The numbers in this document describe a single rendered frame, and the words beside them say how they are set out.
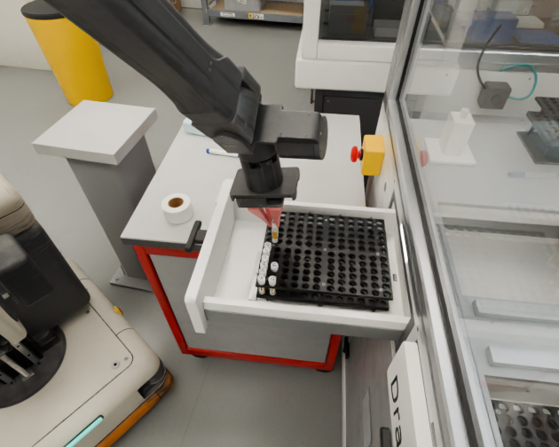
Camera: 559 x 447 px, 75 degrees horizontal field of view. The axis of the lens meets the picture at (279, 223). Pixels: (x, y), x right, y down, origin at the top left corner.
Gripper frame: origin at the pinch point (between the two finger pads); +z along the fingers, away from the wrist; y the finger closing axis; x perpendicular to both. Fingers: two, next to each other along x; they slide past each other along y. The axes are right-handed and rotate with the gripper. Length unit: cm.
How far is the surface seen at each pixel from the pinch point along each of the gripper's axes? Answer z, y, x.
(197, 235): 1.7, -14.2, -1.9
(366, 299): 10.1, 15.6, -8.4
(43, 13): 6, -180, 186
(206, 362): 90, -43, 9
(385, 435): 5.9, 17.3, -29.5
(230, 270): 9.9, -9.7, -3.6
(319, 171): 20.3, 3.8, 38.6
